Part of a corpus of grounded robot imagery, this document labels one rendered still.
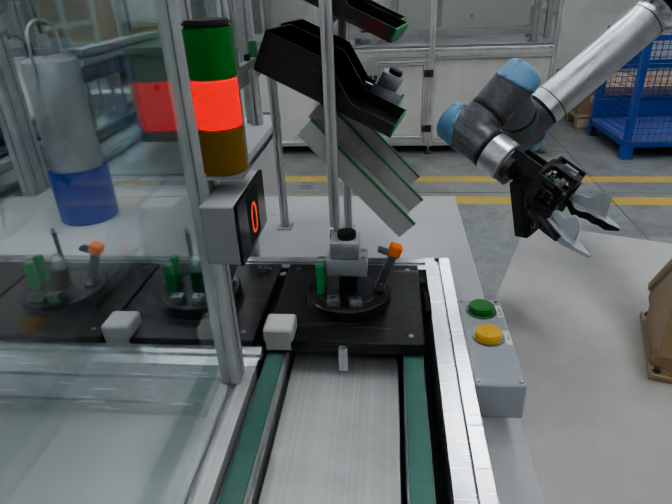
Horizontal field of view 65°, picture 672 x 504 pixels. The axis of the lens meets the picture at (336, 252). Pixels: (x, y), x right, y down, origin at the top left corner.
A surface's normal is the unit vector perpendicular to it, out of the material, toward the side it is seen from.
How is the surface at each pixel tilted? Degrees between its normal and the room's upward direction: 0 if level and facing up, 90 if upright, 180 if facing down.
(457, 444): 0
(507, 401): 90
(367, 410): 0
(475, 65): 90
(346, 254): 90
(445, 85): 90
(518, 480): 0
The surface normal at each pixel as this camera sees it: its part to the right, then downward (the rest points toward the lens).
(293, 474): -0.04, -0.89
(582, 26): -0.11, 0.46
